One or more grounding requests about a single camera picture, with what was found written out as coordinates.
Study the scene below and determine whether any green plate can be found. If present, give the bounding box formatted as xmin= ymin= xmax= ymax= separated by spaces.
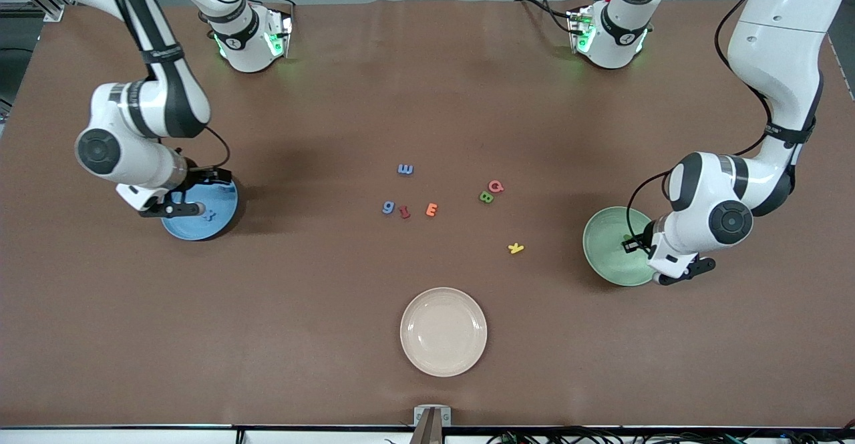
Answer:
xmin=582 ymin=206 xmax=659 ymax=288

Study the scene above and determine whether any blue plate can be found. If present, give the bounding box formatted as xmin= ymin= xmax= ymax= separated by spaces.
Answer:
xmin=160 ymin=176 xmax=239 ymax=242

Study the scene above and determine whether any beige plate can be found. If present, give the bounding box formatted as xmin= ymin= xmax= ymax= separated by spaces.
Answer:
xmin=399 ymin=287 xmax=488 ymax=378

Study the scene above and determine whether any brown table mat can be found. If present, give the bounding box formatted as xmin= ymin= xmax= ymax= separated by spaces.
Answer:
xmin=0 ymin=0 xmax=855 ymax=429

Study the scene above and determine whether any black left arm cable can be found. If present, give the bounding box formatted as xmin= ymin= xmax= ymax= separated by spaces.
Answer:
xmin=627 ymin=0 xmax=772 ymax=241

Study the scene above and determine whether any aluminium frame profile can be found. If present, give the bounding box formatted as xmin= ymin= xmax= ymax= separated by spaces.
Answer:
xmin=0 ymin=0 xmax=65 ymax=24

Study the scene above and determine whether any white table edge rail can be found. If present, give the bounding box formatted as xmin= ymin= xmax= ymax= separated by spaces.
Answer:
xmin=0 ymin=426 xmax=855 ymax=444

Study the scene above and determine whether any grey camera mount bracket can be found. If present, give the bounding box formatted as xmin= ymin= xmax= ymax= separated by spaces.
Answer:
xmin=409 ymin=405 xmax=452 ymax=444

